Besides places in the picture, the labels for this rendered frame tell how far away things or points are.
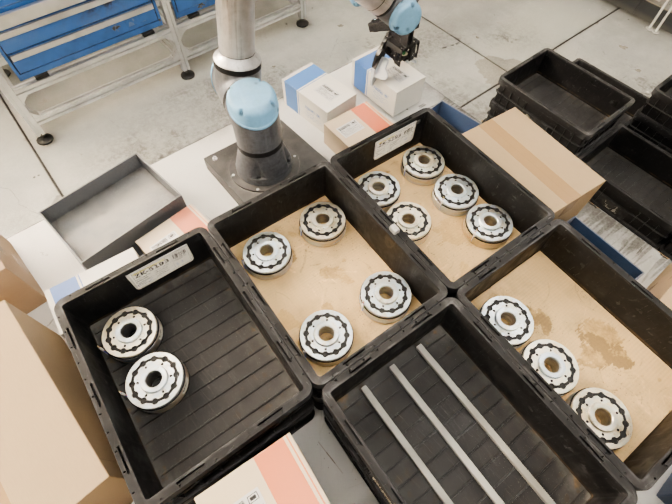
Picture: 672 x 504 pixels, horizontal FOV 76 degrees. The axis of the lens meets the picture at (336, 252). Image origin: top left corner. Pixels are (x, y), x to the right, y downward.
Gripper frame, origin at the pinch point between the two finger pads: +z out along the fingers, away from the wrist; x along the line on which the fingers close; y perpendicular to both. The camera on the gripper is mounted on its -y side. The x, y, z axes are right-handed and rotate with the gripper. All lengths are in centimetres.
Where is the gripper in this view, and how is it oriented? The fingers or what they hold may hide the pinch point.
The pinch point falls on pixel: (387, 75)
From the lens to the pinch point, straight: 145.7
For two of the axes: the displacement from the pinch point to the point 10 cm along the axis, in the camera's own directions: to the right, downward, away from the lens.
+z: -0.2, 5.1, 8.6
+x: 7.8, -5.4, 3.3
